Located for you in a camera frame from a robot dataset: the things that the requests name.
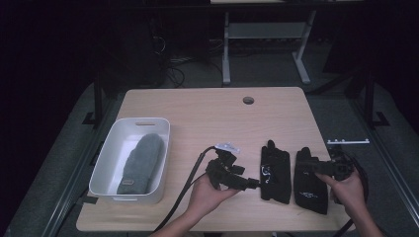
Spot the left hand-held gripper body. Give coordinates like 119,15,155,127
205,141,247,192

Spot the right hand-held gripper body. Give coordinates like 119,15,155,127
316,138,371,182

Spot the black glove with white print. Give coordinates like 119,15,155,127
293,146,330,215
259,139,293,205

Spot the grey knit mitten with patch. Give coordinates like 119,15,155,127
116,132,166,196

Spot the white plastic bin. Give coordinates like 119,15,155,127
88,117,171,205

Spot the person's right hand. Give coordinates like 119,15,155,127
315,168,368,215

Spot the person's left hand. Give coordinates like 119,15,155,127
187,173,241,220

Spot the black metal stand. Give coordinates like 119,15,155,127
361,70,391,129
81,73,107,129

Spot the black tape strip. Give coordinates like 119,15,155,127
79,194,100,205

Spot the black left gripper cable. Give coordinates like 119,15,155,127
153,145,218,233

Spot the tangle of floor cables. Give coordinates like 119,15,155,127
150,18,228,89

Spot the white metal table frame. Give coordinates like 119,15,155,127
221,9,318,86

